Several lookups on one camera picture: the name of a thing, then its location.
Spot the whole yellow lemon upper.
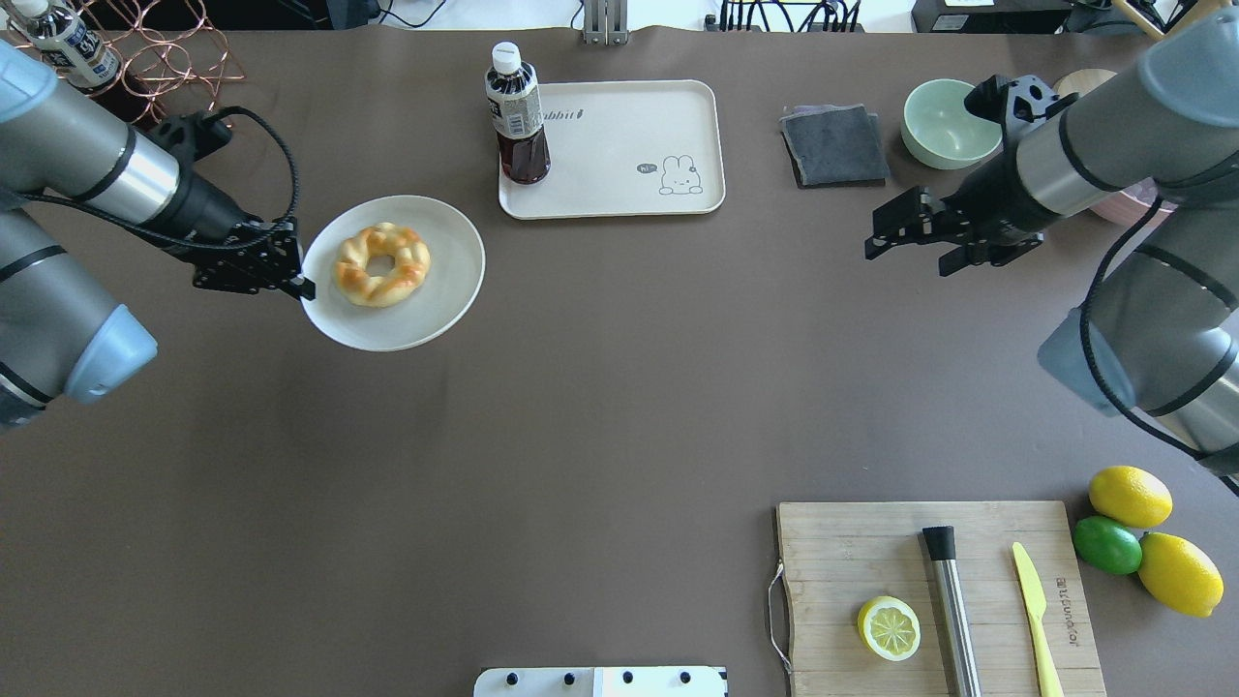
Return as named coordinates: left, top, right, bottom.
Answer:
left=1088, top=465, right=1175, bottom=530

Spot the dark drink bottle in rack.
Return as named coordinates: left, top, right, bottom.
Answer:
left=12, top=1, right=147, bottom=123

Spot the green lime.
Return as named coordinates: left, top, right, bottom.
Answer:
left=1072, top=515, right=1144, bottom=574

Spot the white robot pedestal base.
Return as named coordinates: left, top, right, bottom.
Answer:
left=472, top=665, right=729, bottom=696

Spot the mint green bowl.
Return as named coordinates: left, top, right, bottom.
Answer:
left=901, top=78, right=1004, bottom=170

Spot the bamboo cutting board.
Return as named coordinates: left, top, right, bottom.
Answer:
left=777, top=501, right=1106, bottom=696

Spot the cream rabbit print tray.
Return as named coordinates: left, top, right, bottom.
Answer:
left=499, top=79, right=726, bottom=220

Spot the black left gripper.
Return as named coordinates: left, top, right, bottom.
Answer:
left=192, top=218, right=316, bottom=301

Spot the lemon half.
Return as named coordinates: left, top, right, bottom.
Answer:
left=856, top=595, right=922, bottom=662

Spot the white round plate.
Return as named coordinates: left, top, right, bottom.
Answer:
left=302, top=196, right=486, bottom=352

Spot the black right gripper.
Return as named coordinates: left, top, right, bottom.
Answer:
left=864, top=186, right=1044, bottom=277

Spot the yellow plastic knife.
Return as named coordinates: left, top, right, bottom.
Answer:
left=1011, top=542, right=1066, bottom=696

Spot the glazed twisted ring donut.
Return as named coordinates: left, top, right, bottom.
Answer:
left=332, top=222, right=431, bottom=308

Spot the whole yellow lemon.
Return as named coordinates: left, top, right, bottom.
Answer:
left=1137, top=532, right=1224, bottom=618
left=1088, top=465, right=1175, bottom=530

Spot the folded grey cloth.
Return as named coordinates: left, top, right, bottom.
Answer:
left=779, top=105, right=890, bottom=187

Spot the round wooden stand base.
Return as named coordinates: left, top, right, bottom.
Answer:
left=1053, top=68, right=1116, bottom=97

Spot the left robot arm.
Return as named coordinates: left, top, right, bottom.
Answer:
left=1, top=45, right=316, bottom=432

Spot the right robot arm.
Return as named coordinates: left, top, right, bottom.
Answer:
left=864, top=4, right=1238, bottom=479

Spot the steel muddler black tip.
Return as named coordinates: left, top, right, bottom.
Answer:
left=922, top=526, right=983, bottom=696

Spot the wooden mug tree stand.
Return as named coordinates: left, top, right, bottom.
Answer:
left=1111, top=1, right=1237, bottom=41

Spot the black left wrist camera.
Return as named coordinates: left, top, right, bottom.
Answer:
left=146, top=111, right=233, bottom=165

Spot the whole yellow lemon lower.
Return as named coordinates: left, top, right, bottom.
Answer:
left=1137, top=532, right=1224, bottom=618

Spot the dark drink bottle on tray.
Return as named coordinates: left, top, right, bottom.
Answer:
left=484, top=43, right=553, bottom=184

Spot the pink bowl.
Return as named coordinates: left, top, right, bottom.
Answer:
left=1090, top=178, right=1158, bottom=227

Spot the copper wire bottle rack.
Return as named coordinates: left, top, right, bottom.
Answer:
left=69, top=1, right=247, bottom=128

